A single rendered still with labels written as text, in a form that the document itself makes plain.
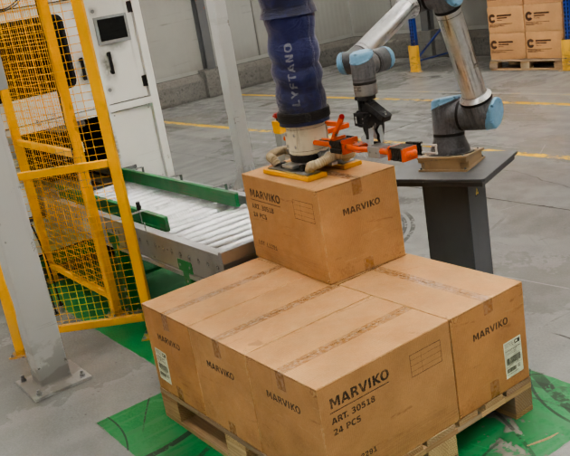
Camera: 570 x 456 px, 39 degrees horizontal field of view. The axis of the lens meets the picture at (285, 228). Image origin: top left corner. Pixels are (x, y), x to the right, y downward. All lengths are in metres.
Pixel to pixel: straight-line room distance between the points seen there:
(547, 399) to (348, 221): 1.06
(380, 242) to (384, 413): 0.90
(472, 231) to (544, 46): 7.60
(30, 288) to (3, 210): 0.41
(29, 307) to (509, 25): 8.83
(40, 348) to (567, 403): 2.46
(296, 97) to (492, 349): 1.27
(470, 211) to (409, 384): 1.39
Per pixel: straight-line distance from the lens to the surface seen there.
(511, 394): 3.27
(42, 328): 4.21
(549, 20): 11.37
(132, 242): 4.36
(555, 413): 3.38
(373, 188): 3.35
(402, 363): 2.78
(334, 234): 3.27
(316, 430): 2.65
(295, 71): 3.37
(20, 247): 4.08
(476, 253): 4.09
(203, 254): 3.89
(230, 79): 7.00
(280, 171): 3.50
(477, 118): 3.88
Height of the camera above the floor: 1.77
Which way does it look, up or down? 17 degrees down
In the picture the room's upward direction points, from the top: 10 degrees counter-clockwise
